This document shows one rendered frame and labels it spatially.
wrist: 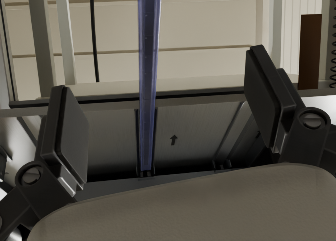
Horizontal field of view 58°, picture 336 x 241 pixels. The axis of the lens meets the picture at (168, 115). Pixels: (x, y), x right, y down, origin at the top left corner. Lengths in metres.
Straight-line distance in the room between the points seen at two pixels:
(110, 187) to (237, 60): 2.59
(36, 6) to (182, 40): 2.25
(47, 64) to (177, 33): 2.25
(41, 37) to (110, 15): 2.24
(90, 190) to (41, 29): 0.38
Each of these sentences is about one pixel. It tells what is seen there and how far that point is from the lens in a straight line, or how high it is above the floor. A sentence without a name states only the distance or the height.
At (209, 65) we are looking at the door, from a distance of 2.89.
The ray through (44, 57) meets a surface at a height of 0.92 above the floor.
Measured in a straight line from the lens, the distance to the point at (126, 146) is 0.37.
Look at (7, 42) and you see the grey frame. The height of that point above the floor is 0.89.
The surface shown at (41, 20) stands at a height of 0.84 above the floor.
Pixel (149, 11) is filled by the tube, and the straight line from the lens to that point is 0.20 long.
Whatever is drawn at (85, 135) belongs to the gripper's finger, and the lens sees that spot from 0.16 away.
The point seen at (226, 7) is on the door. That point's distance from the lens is 2.94.
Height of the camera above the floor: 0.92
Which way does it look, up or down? 11 degrees up
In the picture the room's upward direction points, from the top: 177 degrees clockwise
